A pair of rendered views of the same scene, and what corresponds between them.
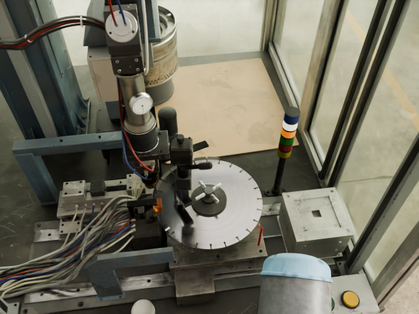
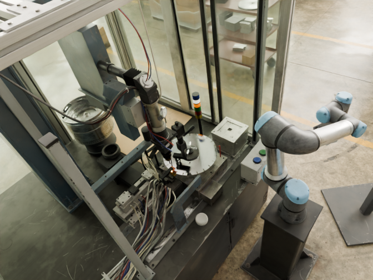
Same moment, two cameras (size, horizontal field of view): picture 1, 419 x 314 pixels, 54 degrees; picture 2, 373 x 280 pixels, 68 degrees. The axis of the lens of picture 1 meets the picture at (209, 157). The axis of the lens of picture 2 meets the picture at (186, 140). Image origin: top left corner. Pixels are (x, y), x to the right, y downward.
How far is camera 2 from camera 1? 0.70 m
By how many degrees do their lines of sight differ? 23
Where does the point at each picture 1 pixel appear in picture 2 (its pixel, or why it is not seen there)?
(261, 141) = not seen: hidden behind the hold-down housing
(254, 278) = (227, 173)
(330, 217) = (235, 126)
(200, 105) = not seen: hidden behind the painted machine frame
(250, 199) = (204, 140)
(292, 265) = (267, 116)
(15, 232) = (107, 245)
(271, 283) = (266, 125)
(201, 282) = (213, 186)
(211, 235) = (205, 162)
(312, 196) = (222, 125)
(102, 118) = (104, 161)
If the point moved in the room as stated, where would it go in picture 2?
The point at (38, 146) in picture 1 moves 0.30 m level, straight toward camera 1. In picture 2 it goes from (97, 186) to (149, 195)
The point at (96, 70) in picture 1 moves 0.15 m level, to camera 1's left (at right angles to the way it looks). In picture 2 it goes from (134, 111) to (106, 130)
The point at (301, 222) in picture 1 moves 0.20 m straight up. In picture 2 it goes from (227, 135) to (226, 112)
